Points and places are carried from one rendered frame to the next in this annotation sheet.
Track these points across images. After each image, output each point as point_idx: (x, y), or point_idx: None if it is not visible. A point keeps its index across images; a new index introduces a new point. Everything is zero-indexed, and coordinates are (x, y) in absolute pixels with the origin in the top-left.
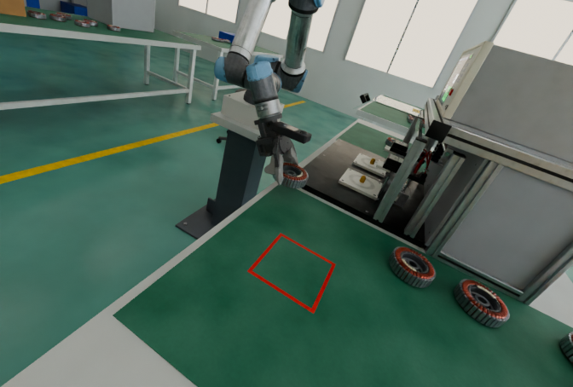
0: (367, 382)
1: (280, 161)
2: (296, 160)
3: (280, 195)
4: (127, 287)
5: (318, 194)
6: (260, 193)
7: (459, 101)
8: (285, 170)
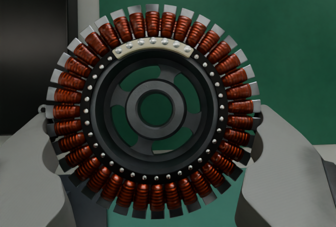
0: None
1: (298, 185)
2: (34, 140)
3: (190, 107)
4: (202, 222)
5: (74, 4)
6: (236, 162)
7: None
8: (132, 153)
